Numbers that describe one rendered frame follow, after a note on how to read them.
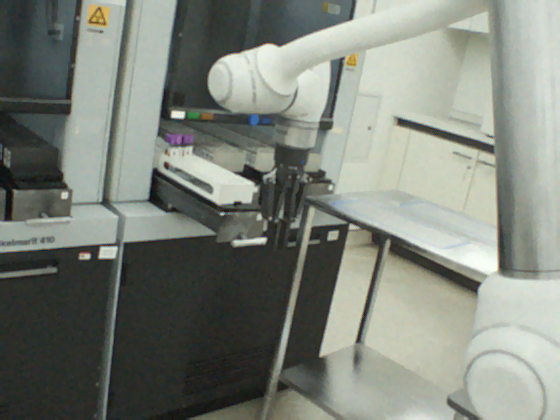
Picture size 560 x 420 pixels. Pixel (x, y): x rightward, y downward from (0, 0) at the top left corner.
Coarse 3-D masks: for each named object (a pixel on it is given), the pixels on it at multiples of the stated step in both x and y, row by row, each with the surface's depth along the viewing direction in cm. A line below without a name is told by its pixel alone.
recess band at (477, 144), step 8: (400, 120) 393; (408, 120) 389; (416, 128) 384; (424, 128) 380; (432, 128) 375; (440, 136) 371; (448, 136) 367; (456, 136) 363; (464, 144) 359; (472, 144) 355; (480, 144) 351; (488, 144) 347; (488, 152) 347
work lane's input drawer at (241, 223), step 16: (160, 176) 160; (160, 192) 158; (176, 192) 152; (192, 192) 149; (192, 208) 147; (208, 208) 142; (224, 208) 140; (240, 208) 143; (256, 208) 146; (208, 224) 142; (224, 224) 140; (240, 224) 143; (256, 224) 147; (224, 240) 142; (240, 240) 140; (256, 240) 143
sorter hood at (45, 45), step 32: (0, 0) 119; (32, 0) 123; (64, 0) 128; (0, 32) 121; (32, 32) 126; (64, 32) 130; (0, 64) 123; (32, 64) 128; (64, 64) 132; (0, 96) 125; (32, 96) 130; (64, 96) 135
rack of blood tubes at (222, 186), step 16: (160, 160) 161; (176, 160) 156; (192, 160) 159; (176, 176) 155; (192, 176) 158; (208, 176) 146; (224, 176) 149; (208, 192) 154; (224, 192) 142; (240, 192) 145
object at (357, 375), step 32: (384, 192) 186; (352, 224) 152; (384, 224) 151; (416, 224) 157; (448, 224) 163; (480, 224) 170; (384, 256) 198; (448, 256) 135; (480, 256) 139; (288, 288) 170; (288, 320) 172; (352, 352) 198; (288, 384) 175; (320, 384) 176; (352, 384) 179; (384, 384) 182; (416, 384) 185; (352, 416) 162; (384, 416) 165; (416, 416) 168; (448, 416) 170
